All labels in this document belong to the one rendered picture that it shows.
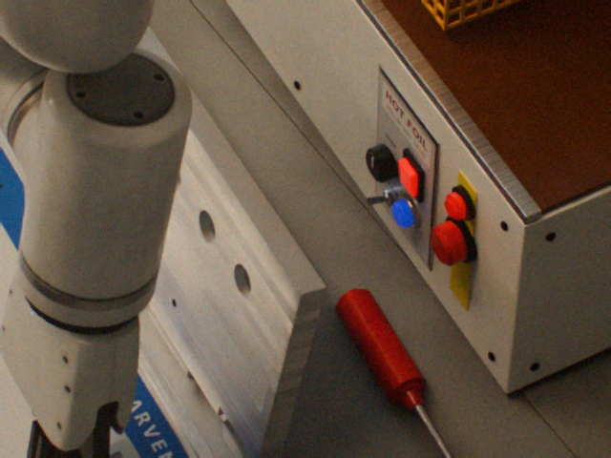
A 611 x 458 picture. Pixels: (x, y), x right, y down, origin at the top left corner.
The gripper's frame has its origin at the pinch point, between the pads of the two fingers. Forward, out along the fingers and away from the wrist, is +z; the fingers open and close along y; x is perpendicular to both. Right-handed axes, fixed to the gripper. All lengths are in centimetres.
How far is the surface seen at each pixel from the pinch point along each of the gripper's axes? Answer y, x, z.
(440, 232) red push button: 1.6, 25.2, -12.7
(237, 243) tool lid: -0.7, 11.1, -14.1
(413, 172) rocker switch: -3.5, 26.1, -13.0
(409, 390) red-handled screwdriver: 5.8, 22.9, -2.2
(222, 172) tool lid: -2.6, 10.2, -19.0
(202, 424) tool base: 1.5, 10.0, 0.6
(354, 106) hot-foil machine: -12.7, 27.5, -10.1
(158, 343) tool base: -5.7, 10.3, 0.6
